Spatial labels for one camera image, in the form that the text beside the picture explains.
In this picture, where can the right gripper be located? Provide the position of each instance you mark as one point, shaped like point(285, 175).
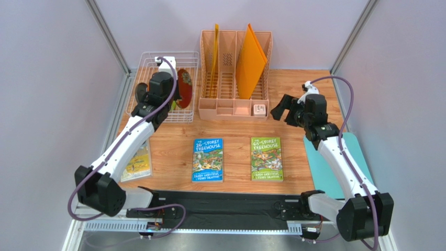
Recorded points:
point(290, 109)

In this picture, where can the red floral plate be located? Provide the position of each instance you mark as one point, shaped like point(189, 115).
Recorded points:
point(184, 90)

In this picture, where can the lime green plate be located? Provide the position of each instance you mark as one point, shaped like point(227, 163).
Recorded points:
point(173, 106)

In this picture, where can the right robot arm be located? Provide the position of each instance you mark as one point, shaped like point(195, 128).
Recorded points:
point(348, 170)

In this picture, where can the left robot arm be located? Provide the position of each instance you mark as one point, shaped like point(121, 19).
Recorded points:
point(97, 186)

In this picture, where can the black plate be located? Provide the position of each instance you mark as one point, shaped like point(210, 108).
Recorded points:
point(140, 92)

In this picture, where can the white power adapter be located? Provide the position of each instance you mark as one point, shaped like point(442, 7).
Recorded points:
point(259, 110)

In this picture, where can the green treehouse book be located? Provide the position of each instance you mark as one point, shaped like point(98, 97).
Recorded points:
point(266, 159)

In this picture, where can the pink plastic file organizer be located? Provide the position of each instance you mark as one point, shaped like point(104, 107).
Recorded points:
point(226, 104)

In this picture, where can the large orange folder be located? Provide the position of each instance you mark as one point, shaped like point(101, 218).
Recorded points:
point(251, 63)

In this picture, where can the thin orange folder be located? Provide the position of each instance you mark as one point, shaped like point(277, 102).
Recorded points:
point(215, 60)

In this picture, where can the teal cutting board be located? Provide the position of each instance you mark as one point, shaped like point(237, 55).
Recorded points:
point(323, 177)

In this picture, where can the yellow book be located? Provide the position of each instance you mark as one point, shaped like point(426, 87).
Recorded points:
point(140, 166)

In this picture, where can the blue treehouse book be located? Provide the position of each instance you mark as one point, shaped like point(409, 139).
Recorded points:
point(208, 160)

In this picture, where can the black base mat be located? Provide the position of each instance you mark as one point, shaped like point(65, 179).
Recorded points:
point(225, 211)

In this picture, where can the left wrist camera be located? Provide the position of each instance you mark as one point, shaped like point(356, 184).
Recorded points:
point(167, 65)

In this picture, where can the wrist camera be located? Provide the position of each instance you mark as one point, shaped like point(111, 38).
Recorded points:
point(167, 65)
point(309, 89)

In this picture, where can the white wire dish rack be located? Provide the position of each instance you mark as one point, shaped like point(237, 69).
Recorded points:
point(188, 60)

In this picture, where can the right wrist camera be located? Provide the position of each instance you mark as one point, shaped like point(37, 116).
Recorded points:
point(309, 89)

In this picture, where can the aluminium frame rail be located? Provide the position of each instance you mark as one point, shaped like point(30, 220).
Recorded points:
point(86, 213)

